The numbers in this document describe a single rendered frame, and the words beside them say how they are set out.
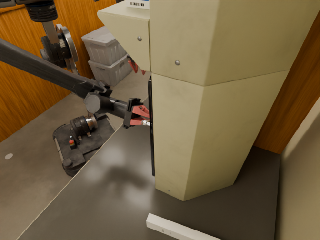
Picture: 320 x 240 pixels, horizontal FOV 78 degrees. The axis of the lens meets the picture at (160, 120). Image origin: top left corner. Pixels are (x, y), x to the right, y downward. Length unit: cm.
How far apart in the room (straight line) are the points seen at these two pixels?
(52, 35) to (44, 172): 132
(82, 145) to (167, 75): 156
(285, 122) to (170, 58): 59
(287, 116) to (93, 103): 68
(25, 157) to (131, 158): 169
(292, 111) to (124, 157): 65
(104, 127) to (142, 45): 165
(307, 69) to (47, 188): 196
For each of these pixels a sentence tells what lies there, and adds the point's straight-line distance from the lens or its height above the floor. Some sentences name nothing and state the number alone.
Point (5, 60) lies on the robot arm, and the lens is 69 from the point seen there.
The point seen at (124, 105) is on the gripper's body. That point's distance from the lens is 67.
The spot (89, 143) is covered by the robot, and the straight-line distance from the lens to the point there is 188.
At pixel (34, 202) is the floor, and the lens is 205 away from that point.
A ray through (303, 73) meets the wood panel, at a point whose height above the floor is 130.
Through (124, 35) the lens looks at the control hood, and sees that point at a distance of 41.
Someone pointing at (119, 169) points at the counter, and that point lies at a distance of 82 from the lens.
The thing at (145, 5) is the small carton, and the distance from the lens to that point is 43.
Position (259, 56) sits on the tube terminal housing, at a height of 145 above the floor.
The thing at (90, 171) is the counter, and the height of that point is 94.
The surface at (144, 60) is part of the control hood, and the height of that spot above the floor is 143.
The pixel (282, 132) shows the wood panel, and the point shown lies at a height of 106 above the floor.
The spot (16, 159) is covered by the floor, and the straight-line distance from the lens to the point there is 243.
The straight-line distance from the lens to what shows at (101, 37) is 284.
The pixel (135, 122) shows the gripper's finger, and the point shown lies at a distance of 64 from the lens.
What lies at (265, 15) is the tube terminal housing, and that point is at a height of 152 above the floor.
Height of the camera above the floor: 161
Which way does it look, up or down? 43 degrees down
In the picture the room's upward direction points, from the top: straight up
